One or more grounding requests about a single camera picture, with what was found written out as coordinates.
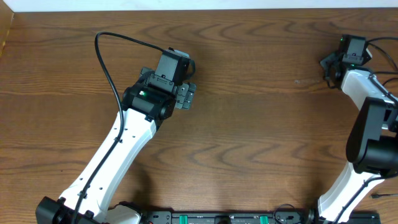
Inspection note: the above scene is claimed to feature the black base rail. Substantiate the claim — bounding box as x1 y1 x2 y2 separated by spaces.
105 210 382 224

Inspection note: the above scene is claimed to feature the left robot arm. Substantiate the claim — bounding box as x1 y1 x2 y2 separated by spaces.
35 49 196 223

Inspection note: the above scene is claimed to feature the camera cable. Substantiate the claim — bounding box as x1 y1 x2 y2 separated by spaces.
332 37 398 224
70 31 165 224

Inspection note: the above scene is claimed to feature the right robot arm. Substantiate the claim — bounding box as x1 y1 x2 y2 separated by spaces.
307 34 397 223

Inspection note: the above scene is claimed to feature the left camera cable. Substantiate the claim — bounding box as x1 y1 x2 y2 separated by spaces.
70 31 165 224

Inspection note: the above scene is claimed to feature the right camera cable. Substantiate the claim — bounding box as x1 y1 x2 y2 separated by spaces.
332 37 398 224

